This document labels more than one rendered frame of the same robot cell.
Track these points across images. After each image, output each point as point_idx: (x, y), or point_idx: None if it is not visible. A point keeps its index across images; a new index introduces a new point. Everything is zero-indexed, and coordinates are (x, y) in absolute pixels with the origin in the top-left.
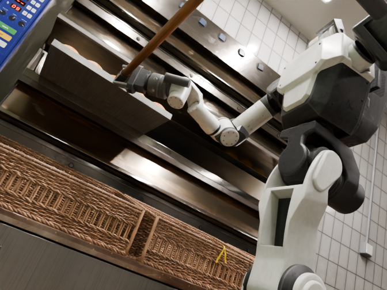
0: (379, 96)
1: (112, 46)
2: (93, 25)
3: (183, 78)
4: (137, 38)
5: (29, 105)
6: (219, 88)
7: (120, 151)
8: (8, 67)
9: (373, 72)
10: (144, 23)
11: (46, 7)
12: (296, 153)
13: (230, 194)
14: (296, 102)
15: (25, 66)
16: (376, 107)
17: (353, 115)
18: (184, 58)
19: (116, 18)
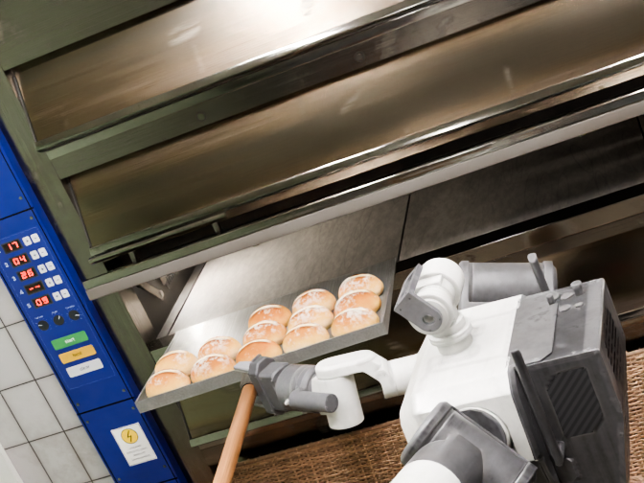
0: (616, 380)
1: (189, 252)
2: (126, 179)
3: (316, 406)
4: (200, 118)
5: (213, 392)
6: (444, 4)
7: (388, 332)
8: (135, 374)
9: (526, 448)
10: (175, 94)
11: (59, 254)
12: None
13: None
14: None
15: (148, 352)
16: (599, 462)
17: None
18: (310, 49)
19: (132, 128)
